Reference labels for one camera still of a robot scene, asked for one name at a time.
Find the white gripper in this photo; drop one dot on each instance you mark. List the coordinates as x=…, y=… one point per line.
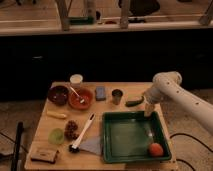
x=149, y=108

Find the green pepper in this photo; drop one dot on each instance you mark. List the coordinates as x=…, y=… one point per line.
x=132, y=103

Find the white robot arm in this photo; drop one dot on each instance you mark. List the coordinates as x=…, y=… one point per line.
x=168, y=83

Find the green plastic tray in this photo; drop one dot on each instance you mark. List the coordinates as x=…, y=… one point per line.
x=126, y=137

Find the metal cup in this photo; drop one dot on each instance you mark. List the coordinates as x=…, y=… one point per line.
x=116, y=96

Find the orange fruit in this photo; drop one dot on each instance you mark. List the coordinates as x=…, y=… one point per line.
x=155, y=150

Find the blue sponge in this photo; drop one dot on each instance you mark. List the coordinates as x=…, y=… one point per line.
x=100, y=93

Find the grey cloth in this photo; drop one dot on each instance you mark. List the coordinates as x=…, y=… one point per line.
x=92, y=145

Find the white spoon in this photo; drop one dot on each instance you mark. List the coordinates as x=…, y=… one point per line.
x=81, y=99

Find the orange bowl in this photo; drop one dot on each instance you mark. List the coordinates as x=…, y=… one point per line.
x=74, y=101

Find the white cup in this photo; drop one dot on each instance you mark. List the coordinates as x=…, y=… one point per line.
x=76, y=80

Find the brown grape bunch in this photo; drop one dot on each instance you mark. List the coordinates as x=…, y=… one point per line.
x=70, y=131

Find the dark brown bowl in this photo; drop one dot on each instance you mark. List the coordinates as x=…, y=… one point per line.
x=58, y=95

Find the green round lid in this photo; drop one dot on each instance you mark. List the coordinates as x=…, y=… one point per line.
x=56, y=136

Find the brown wooden block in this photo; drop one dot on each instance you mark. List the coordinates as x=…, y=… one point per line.
x=44, y=155

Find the black stand pole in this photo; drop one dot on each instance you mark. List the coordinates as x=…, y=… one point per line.
x=17, y=145

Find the white handled brush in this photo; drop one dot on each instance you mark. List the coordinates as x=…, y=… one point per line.
x=74, y=148

